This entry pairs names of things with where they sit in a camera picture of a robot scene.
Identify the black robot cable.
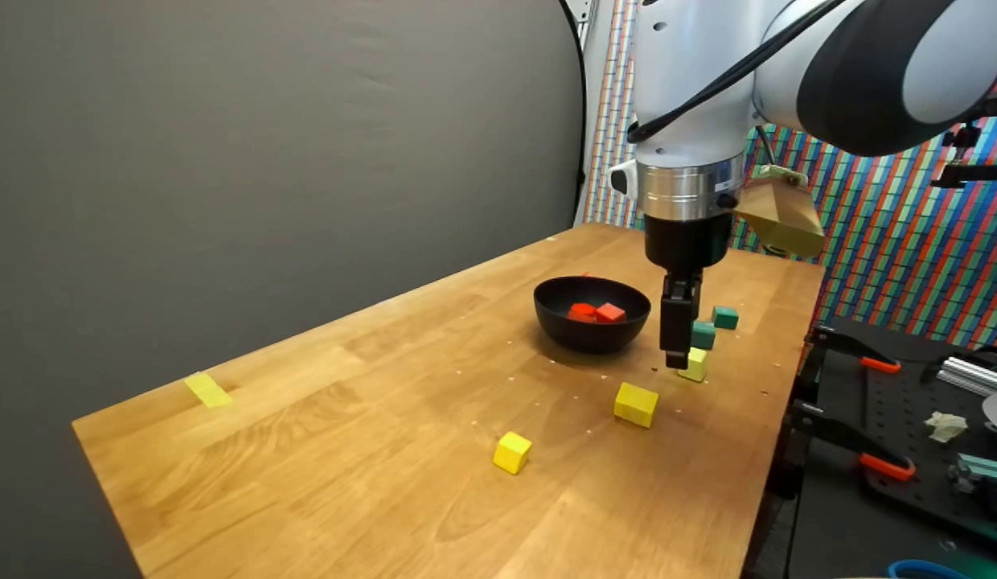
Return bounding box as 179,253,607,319
625,0,849,144

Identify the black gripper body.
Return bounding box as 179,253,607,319
640,213,732,280

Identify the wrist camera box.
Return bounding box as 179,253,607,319
732,165,830,265

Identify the white plastic part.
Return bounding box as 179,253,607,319
927,408,972,443

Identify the grey fabric backdrop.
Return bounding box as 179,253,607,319
0,0,592,579

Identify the blue plastic handle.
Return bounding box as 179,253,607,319
886,558,976,579

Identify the large yellow wooden block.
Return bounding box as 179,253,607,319
611,380,664,432

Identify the black clamp with orange handle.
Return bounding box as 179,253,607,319
806,323,906,380
789,397,920,487

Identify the white ridged bar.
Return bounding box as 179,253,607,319
932,353,997,398

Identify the teal tool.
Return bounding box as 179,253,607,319
952,451,997,499

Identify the black bowl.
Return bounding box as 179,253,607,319
530,275,654,358

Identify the small yellow wooden block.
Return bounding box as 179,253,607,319
490,427,536,480

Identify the multicoloured patterned backdrop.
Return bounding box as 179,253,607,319
574,0,997,351

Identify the black pegboard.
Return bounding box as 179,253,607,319
775,317,997,550

